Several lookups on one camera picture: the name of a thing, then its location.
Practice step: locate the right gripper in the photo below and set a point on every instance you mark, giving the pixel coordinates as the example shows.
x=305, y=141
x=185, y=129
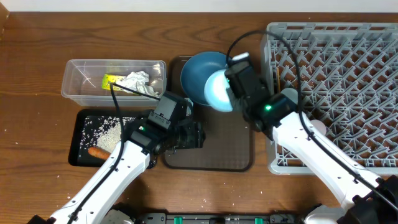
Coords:
x=263, y=81

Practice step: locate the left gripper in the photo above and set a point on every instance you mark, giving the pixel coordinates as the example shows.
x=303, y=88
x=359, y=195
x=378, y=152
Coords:
x=197, y=135

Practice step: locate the wooden chopstick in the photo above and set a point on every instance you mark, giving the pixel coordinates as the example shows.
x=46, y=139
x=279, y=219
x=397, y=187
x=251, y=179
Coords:
x=278, y=80

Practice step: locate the light blue bowl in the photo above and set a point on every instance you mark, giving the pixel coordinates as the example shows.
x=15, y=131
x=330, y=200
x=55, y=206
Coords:
x=215, y=92

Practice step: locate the pink cup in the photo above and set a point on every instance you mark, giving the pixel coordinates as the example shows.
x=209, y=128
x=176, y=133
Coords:
x=319, y=126

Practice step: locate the dark blue plate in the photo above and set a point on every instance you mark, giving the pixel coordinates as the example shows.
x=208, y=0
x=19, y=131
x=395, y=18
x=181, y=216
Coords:
x=197, y=70

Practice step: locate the white tissue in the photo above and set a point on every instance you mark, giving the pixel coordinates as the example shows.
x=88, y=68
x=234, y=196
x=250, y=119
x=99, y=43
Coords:
x=138, y=81

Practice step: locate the white rice pile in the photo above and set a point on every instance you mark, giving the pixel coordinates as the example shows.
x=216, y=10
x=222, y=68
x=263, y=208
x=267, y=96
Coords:
x=100, y=131

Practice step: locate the orange carrot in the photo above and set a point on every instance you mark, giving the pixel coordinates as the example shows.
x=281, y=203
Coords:
x=98, y=153

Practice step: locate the foil snack wrapper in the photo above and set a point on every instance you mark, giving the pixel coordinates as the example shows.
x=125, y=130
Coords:
x=108, y=79

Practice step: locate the light blue cup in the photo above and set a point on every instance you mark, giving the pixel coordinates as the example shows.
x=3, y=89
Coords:
x=291, y=94

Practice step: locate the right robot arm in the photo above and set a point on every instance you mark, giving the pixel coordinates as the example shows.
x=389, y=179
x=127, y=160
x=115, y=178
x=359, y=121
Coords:
x=364, y=196

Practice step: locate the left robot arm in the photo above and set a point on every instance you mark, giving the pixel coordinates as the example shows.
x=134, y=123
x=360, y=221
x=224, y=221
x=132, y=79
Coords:
x=142, y=140

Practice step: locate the grey dishwasher rack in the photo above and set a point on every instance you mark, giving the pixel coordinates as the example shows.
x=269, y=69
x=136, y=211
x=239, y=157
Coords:
x=348, y=76

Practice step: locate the brown serving tray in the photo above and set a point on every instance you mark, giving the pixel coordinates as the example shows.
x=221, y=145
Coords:
x=229, y=143

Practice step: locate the black tray bin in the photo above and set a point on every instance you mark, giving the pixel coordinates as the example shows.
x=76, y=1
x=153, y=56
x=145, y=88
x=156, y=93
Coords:
x=78, y=157

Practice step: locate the clear plastic bin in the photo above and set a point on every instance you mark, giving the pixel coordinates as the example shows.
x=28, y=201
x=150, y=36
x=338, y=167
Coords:
x=82, y=78

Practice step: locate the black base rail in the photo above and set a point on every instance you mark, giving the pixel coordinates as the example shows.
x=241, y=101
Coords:
x=123, y=213

